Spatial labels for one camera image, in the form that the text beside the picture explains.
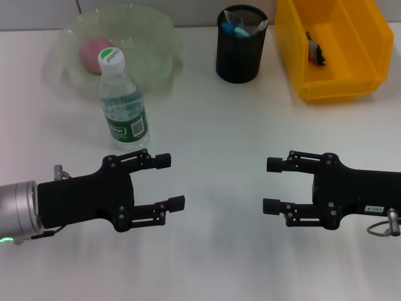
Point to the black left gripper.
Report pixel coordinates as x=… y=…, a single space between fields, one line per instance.
x=87 y=200

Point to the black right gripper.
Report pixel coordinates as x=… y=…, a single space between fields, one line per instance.
x=360 y=194

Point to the clear green-label water bottle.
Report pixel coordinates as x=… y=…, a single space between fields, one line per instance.
x=125 y=125

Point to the green plastic wrapper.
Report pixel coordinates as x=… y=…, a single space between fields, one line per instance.
x=314 y=50

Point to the pink peach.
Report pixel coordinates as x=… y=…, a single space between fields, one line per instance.
x=89 y=54

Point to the blue teal scissors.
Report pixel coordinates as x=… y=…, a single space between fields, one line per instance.
x=238 y=31

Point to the grey white ballpoint pen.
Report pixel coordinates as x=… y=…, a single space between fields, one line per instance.
x=260 y=26

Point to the transparent plastic ruler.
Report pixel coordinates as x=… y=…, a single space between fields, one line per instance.
x=233 y=19

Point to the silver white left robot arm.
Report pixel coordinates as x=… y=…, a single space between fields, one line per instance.
x=17 y=210

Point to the translucent green fruit plate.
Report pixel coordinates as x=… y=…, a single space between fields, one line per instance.
x=150 y=56

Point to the black mesh pen cup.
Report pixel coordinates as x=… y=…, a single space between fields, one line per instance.
x=238 y=59

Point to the yellow plastic bin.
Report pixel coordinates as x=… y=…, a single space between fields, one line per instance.
x=341 y=47

